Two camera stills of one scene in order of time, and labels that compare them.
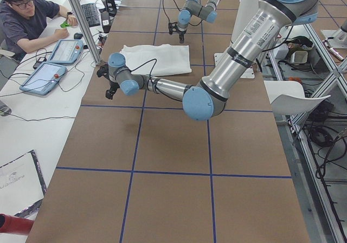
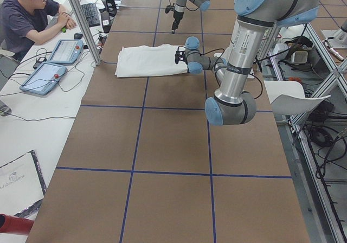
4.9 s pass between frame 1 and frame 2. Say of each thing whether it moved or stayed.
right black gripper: moved
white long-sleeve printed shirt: stayed
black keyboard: stayed
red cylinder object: stayed
